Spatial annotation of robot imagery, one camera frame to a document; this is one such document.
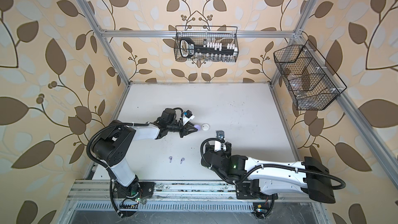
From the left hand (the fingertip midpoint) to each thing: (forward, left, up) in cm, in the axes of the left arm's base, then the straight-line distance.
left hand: (197, 127), depth 88 cm
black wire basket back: (+31, -5, +25) cm, 40 cm away
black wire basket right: (+9, -56, +24) cm, 62 cm away
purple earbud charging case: (0, 0, +1) cm, 1 cm away
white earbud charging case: (+4, -5, -7) cm, 9 cm away
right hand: (-12, -9, +5) cm, 16 cm away
